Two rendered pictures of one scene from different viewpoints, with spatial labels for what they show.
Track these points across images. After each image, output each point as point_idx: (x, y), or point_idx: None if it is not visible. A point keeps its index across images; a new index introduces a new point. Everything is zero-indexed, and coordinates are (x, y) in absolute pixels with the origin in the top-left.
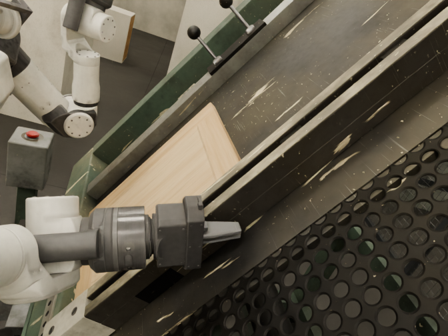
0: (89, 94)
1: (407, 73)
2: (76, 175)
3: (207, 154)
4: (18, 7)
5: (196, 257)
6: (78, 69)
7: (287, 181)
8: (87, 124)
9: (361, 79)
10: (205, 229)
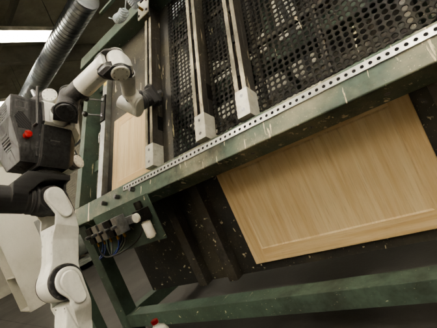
0: None
1: (155, 47)
2: (83, 216)
3: (133, 116)
4: None
5: (158, 95)
6: None
7: (158, 79)
8: (80, 159)
9: (149, 53)
10: None
